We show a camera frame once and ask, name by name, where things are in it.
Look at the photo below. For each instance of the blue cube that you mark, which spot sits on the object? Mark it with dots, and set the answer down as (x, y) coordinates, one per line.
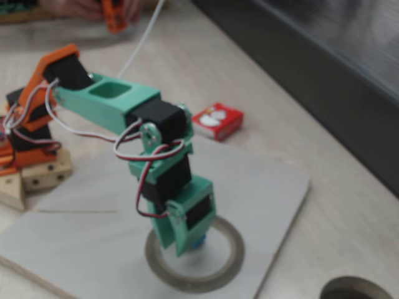
(200, 243)

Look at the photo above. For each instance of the red snowman box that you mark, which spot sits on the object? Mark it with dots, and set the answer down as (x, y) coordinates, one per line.
(224, 124)

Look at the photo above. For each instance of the orange and green leader arm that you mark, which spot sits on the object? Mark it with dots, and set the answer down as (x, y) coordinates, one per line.
(115, 18)

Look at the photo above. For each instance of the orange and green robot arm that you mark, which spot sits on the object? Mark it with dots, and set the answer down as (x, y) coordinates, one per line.
(103, 102)

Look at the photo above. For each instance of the person's left hand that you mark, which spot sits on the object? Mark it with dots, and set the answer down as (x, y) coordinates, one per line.
(134, 9)

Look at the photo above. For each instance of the person's right hand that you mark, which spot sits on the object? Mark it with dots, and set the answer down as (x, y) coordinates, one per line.
(74, 9)

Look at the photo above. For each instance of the grey board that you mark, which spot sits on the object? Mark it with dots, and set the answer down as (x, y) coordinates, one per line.
(93, 233)

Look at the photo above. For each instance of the wooden base block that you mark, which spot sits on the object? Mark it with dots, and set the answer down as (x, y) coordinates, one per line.
(46, 177)

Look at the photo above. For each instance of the wooden wedge piece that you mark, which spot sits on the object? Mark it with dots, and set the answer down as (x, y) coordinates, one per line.
(11, 194)

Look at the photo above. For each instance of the grey ribbed desk partition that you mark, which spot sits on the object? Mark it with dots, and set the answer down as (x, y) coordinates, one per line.
(311, 62)

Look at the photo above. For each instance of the red circuit board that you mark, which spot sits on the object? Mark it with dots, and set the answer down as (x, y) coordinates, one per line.
(2, 130)

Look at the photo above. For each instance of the flat wooden plank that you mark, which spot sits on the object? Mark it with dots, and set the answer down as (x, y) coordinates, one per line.
(18, 19)

